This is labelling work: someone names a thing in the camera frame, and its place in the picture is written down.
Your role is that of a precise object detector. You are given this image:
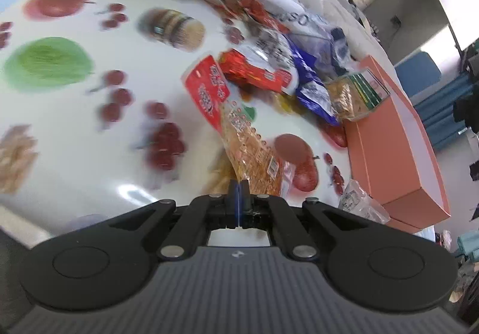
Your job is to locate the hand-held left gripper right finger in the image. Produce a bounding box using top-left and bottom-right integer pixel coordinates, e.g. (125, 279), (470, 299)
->
(239, 179), (372, 260)

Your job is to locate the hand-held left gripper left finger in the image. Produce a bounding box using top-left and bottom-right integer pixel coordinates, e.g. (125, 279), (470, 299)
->
(107, 179), (239, 260)

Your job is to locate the red-top clear snack packet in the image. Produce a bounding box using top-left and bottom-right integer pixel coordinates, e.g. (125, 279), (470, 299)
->
(181, 54), (296, 197)

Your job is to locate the pink cardboard box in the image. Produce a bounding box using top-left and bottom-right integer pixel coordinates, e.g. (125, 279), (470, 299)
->
(344, 54), (451, 226)

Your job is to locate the green-edged clear snack packet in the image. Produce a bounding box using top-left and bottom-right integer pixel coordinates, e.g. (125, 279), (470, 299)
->
(325, 70), (392, 121)

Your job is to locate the white snack packet black print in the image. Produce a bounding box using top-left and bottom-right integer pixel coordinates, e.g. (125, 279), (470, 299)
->
(232, 29), (300, 88)

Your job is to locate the small clear packet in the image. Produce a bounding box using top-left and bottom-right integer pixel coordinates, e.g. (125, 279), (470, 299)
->
(339, 180), (392, 224)

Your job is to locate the blue snack packet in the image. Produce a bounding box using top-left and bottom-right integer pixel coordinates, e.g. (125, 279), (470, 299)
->
(284, 33), (341, 127)

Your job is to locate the large red snack packet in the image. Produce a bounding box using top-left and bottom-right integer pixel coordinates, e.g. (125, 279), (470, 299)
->
(218, 49), (294, 93)

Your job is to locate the pink box lid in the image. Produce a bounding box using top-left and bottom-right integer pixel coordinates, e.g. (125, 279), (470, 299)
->
(385, 214), (436, 234)

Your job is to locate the fruit printed blanket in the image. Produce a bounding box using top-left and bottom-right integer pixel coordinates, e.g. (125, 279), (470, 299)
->
(0, 0), (360, 241)

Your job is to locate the clear blue plastic packet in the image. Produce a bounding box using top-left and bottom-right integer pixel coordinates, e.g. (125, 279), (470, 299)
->
(329, 27), (350, 75)

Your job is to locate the small red candy packet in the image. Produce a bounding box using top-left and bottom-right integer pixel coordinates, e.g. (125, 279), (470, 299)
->
(215, 0), (274, 26)

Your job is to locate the blue chair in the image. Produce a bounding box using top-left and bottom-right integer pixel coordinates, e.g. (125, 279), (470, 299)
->
(395, 51), (442, 95)

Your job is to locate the blue curtain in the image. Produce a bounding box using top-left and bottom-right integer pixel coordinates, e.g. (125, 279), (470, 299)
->
(413, 74), (474, 151)

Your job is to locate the dark cloth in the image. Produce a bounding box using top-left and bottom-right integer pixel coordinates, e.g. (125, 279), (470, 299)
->
(453, 92), (479, 136)

